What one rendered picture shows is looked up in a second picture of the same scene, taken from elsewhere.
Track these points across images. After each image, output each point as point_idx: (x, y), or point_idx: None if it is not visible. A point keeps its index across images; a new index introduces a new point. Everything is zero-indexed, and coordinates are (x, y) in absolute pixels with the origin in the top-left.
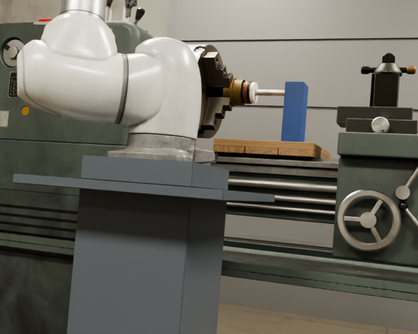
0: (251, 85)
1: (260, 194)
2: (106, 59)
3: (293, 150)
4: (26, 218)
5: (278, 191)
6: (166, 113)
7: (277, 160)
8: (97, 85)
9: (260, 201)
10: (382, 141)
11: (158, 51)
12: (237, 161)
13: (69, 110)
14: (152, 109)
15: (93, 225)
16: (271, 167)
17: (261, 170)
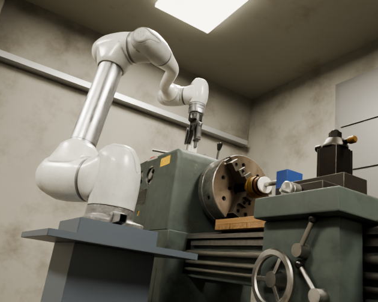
0: (259, 178)
1: (150, 246)
2: (71, 160)
3: (255, 222)
4: None
5: (254, 260)
6: (96, 189)
7: (248, 232)
8: (62, 176)
9: (150, 251)
10: (279, 202)
11: (100, 151)
12: (227, 236)
13: (53, 193)
14: (89, 187)
15: (51, 265)
16: (247, 239)
17: (242, 243)
